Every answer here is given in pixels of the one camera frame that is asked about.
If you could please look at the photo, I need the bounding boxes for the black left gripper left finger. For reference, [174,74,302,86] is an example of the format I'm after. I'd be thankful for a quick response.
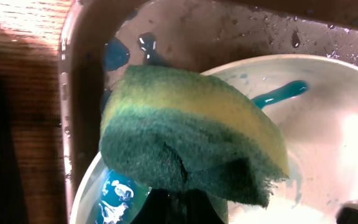
[131,189,187,224]

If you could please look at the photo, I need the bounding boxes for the green yellow scrub sponge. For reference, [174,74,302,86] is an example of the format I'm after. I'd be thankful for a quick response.
[99,65,289,207]

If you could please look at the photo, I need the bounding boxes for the white plate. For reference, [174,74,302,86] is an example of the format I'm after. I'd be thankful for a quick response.
[69,55,358,223]

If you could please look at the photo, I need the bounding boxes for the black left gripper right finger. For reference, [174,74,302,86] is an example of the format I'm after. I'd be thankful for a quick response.
[185,189,226,224]

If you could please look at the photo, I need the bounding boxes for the large dark serving tray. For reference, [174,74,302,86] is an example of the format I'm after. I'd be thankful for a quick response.
[58,1,358,220]

